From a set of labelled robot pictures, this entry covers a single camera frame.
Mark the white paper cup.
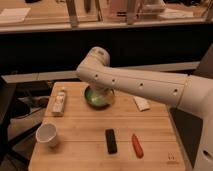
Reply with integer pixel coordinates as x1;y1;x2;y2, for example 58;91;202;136
36;123;59;148

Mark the white paper sheet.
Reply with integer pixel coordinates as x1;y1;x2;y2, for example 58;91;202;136
0;8;30;24

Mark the dark panel at right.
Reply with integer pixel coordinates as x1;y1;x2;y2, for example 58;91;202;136
170;43;213;171

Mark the green ceramic bowl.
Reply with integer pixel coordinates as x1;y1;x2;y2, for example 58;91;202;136
84;86;115;109

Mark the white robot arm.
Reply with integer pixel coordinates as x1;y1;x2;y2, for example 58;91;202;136
76;44;213;171

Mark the black rectangular remote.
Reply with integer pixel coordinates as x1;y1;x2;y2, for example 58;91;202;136
105;129;117;154

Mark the black chair at left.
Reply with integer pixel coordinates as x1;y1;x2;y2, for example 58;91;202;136
0;77;41;165

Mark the white plastic bottle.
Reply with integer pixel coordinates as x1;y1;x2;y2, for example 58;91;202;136
52;87;67;117

